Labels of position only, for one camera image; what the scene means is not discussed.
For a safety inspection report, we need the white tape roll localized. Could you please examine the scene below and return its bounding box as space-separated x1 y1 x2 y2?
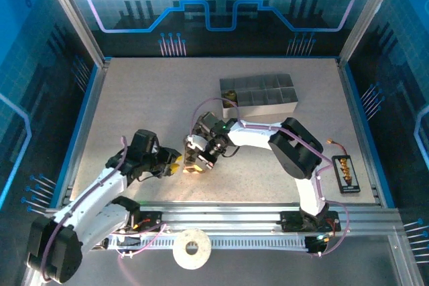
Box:
172 228 212 270

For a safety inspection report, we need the grey compartment organizer tray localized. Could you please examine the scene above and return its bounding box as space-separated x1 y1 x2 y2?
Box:
219 73 299 119

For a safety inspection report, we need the black controller box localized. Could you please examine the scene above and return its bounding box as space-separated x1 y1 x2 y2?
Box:
305 234 332 259

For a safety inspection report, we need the black power distribution board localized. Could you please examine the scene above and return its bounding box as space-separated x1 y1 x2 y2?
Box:
330 153 362 195

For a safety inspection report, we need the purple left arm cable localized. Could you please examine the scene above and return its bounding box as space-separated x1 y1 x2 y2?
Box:
40 135 168 282

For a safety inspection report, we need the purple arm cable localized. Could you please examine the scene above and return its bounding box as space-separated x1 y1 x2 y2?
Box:
189 97 350 259
40 135 168 282

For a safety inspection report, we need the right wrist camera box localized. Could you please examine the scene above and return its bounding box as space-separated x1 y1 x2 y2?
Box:
184 134 209 153

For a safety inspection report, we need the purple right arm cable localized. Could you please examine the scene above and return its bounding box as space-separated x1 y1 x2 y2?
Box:
189 97 350 259

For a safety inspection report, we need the aluminium crossbar rail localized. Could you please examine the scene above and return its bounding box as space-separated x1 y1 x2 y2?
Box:
43 201 402 236

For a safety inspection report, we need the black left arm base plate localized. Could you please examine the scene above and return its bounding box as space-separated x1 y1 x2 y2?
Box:
127 210 167 233

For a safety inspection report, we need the aluminium table side rail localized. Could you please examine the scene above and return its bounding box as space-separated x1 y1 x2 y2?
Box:
336 59 385 207
55 60 111 208

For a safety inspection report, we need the white slotted cable duct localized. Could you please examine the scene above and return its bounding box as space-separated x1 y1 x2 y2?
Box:
107 234 309 251

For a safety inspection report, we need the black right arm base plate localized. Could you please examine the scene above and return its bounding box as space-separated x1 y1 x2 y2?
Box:
280 210 341 233

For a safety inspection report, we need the aluminium frame post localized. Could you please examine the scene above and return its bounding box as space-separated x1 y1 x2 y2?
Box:
38 0 110 68
337 0 405 66

